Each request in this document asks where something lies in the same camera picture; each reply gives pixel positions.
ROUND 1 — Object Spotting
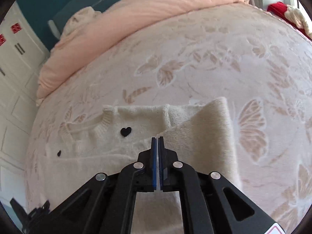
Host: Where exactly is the red cushion by window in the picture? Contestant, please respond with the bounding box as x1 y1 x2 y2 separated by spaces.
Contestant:
267 2 311 40

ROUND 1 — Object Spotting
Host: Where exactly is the cream sweater with black hearts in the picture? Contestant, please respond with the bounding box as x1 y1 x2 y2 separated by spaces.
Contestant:
38 97 243 234

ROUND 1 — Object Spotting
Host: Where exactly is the white wardrobe with red stickers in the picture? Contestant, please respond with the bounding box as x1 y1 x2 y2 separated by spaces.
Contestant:
0 2 50 206

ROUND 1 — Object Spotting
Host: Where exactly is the peach pink duvet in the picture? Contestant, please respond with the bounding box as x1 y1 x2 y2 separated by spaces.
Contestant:
36 0 250 105

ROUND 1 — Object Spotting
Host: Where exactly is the pink butterfly bed blanket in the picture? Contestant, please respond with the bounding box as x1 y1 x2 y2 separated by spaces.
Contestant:
25 3 311 233

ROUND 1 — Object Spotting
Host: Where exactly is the cream towel at headboard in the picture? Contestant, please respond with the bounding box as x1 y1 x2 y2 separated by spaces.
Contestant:
60 6 102 39

